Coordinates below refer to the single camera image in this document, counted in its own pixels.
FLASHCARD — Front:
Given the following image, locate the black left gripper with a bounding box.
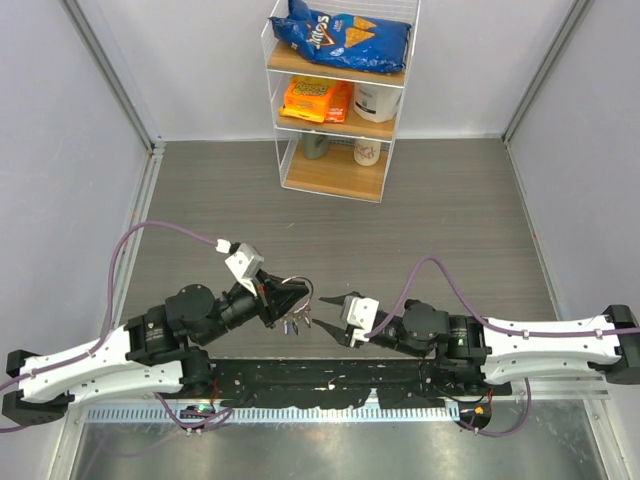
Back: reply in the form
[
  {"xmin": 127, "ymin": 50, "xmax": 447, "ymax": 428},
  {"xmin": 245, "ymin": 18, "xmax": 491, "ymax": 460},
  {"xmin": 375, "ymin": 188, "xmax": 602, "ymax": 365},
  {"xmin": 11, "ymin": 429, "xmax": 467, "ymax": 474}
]
[{"xmin": 197, "ymin": 268, "xmax": 310, "ymax": 346}]

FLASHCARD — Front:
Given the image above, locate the large metal keyring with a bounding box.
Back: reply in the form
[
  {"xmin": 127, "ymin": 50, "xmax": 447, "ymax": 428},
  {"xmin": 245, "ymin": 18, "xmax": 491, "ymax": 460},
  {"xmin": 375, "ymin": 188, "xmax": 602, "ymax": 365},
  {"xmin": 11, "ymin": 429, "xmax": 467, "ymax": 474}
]
[{"xmin": 281, "ymin": 275, "xmax": 315, "ymax": 335}]

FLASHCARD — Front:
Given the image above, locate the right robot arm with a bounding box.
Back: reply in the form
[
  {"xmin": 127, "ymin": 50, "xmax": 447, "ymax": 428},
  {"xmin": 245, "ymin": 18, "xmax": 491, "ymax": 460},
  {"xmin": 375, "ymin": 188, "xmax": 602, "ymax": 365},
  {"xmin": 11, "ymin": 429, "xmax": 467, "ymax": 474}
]
[{"xmin": 317, "ymin": 292, "xmax": 639, "ymax": 394}]

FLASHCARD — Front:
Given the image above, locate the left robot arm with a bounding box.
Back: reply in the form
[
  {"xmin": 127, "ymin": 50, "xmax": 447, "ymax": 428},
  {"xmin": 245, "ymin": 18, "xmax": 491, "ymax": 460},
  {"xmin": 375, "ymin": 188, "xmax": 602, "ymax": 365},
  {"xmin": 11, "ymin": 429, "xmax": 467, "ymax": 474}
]
[{"xmin": 1, "ymin": 271, "xmax": 313, "ymax": 428}]

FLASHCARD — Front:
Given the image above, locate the white paper cup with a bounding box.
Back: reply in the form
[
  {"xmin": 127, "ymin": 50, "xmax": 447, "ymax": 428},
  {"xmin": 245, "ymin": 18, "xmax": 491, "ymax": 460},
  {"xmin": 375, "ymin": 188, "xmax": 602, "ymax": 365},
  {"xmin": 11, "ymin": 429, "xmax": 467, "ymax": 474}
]
[{"xmin": 354, "ymin": 139, "xmax": 382, "ymax": 167}]

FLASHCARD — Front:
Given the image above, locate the orange snack box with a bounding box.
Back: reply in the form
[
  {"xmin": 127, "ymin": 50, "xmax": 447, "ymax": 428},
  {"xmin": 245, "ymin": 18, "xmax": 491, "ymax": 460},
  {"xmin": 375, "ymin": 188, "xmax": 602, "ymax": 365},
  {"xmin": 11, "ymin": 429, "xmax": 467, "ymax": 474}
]
[{"xmin": 279, "ymin": 75, "xmax": 354, "ymax": 124}]

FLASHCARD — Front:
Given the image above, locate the white pouch bag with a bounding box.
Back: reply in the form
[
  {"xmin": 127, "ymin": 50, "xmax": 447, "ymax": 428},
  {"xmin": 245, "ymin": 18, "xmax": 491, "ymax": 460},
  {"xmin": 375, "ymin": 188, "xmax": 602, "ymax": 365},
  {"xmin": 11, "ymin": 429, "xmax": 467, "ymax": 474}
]
[{"xmin": 353, "ymin": 83, "xmax": 402, "ymax": 123}]

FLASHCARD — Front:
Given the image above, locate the blue Doritos chip bag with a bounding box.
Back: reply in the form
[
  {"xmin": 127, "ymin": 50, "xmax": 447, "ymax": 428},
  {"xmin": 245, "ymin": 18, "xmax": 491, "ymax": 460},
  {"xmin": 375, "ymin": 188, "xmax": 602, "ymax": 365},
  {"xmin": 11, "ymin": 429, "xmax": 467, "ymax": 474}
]
[{"xmin": 270, "ymin": 1, "xmax": 411, "ymax": 74}]

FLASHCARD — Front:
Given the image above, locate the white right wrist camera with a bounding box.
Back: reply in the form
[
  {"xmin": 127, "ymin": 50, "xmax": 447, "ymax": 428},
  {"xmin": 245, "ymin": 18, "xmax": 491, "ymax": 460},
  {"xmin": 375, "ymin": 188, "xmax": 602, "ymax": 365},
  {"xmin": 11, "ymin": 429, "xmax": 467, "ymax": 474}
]
[{"xmin": 341, "ymin": 293, "xmax": 379, "ymax": 348}]

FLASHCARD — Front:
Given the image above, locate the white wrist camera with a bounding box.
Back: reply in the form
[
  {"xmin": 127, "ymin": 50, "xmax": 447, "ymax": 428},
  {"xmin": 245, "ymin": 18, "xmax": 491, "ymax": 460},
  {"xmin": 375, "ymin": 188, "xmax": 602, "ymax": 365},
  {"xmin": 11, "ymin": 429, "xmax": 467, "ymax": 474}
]
[
  {"xmin": 215, "ymin": 238, "xmax": 264, "ymax": 297},
  {"xmin": 341, "ymin": 293, "xmax": 379, "ymax": 348}
]

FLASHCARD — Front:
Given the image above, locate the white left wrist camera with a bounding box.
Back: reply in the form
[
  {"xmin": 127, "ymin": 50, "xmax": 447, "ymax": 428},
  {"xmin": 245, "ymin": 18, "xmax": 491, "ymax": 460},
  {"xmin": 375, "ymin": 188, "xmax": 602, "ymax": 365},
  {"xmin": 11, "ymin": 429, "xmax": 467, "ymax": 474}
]
[{"xmin": 215, "ymin": 238, "xmax": 264, "ymax": 297}]

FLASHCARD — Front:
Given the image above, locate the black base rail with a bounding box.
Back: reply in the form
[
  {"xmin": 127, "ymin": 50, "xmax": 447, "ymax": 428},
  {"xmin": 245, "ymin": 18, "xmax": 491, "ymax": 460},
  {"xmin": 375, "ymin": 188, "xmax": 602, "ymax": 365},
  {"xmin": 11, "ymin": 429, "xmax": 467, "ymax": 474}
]
[{"xmin": 211, "ymin": 359, "xmax": 512, "ymax": 410}]

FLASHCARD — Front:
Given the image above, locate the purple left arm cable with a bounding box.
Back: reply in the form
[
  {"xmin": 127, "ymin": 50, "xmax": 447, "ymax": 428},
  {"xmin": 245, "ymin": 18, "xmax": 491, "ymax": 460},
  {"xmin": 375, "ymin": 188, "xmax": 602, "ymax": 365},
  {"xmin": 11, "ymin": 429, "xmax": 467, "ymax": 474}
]
[{"xmin": 0, "ymin": 221, "xmax": 236, "ymax": 436}]

